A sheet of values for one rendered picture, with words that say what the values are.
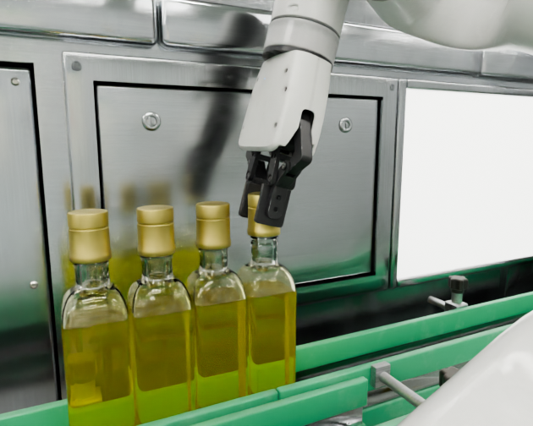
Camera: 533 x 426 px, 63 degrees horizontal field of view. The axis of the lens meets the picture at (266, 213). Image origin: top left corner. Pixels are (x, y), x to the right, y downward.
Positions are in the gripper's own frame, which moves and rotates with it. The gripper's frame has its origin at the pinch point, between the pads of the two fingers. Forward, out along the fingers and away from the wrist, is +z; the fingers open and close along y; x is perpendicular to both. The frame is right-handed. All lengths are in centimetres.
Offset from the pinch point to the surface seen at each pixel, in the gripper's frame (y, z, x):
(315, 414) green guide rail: 6.3, 20.1, 8.4
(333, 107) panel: -12.7, -15.3, 13.5
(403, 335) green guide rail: -3.4, 14.2, 28.1
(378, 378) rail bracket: 5.1, 16.6, 16.9
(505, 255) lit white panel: -13, 0, 59
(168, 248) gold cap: 1.9, 6.0, -9.4
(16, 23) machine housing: -12.5, -12.3, -26.5
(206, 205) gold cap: 1.3, 1.4, -6.6
